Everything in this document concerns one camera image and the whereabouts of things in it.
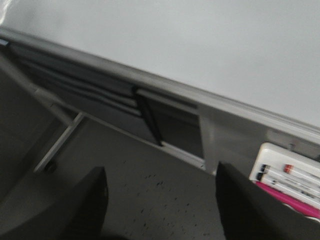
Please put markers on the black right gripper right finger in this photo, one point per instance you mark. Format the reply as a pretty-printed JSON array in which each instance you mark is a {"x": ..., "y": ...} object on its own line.
[{"x": 249, "y": 213}]

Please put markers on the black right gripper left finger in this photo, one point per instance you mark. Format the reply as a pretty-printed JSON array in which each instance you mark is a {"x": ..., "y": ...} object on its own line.
[{"x": 79, "y": 215}]

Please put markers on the black-capped marker upper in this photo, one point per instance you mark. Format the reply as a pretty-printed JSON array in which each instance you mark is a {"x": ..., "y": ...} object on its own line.
[{"x": 289, "y": 179}]

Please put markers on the black-capped marker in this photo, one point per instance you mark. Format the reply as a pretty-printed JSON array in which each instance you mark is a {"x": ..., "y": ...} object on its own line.
[
  {"x": 287, "y": 189},
  {"x": 289, "y": 179}
]

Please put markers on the pink eraser in tray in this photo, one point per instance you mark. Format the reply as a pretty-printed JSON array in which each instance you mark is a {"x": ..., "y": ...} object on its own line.
[{"x": 295, "y": 204}]

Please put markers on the red-capped marker in tray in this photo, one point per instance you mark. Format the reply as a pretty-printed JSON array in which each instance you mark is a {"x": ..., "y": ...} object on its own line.
[{"x": 295, "y": 171}]

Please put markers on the white plastic marker tray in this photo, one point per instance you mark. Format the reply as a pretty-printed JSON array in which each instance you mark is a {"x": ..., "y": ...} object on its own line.
[{"x": 277, "y": 157}]

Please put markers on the black-capped marker lower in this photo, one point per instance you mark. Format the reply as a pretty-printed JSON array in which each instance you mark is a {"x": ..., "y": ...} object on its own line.
[{"x": 287, "y": 189}]

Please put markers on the grey metal stand leg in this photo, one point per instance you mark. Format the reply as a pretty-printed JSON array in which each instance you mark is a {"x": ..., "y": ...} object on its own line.
[{"x": 47, "y": 163}]

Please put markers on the grey pegboard panel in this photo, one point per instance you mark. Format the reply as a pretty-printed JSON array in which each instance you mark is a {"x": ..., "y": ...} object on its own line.
[{"x": 233, "y": 139}]

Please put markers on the dark grey cabinet panel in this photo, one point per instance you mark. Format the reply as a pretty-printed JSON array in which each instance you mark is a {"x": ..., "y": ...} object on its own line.
[{"x": 175, "y": 124}]

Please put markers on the white whiteboard with aluminium frame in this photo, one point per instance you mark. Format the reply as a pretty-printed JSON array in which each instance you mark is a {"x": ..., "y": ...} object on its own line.
[{"x": 258, "y": 59}]

